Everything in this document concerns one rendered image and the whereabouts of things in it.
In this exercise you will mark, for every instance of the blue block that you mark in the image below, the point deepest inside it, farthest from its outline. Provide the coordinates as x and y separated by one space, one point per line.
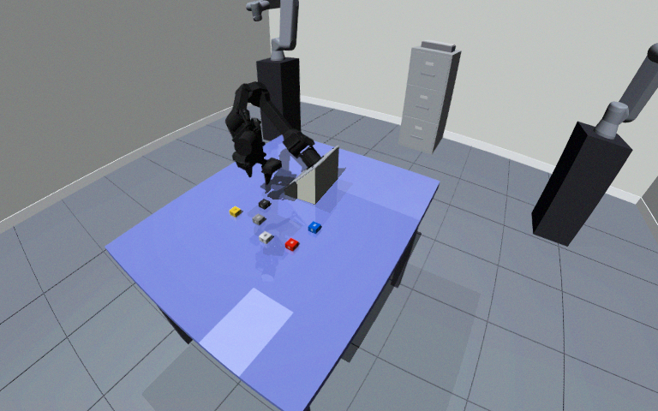
314 227

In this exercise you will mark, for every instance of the red block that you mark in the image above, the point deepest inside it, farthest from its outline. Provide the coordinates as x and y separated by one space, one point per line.
291 244

